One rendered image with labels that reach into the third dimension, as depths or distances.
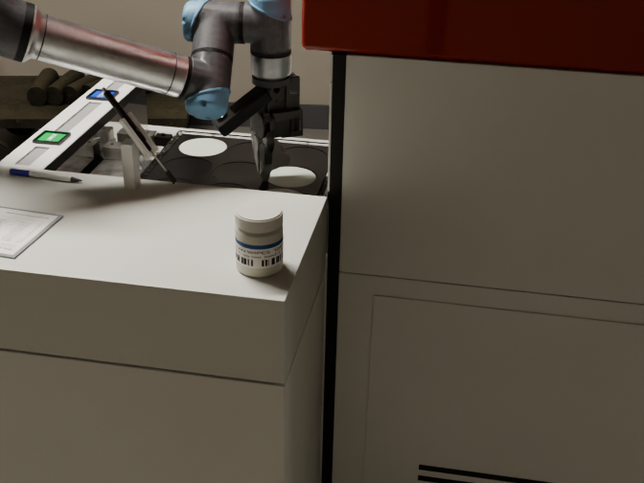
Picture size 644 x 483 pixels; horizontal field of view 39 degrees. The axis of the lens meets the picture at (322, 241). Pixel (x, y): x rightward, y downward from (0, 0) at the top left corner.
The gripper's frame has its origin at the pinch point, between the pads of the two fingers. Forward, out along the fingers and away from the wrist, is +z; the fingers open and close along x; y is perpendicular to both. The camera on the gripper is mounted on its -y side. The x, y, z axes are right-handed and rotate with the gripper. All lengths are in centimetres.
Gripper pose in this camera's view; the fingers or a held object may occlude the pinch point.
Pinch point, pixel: (261, 175)
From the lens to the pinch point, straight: 179.3
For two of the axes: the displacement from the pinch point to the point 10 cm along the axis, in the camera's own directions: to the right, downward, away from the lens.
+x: -4.1, -4.4, 8.0
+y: 9.1, -1.8, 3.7
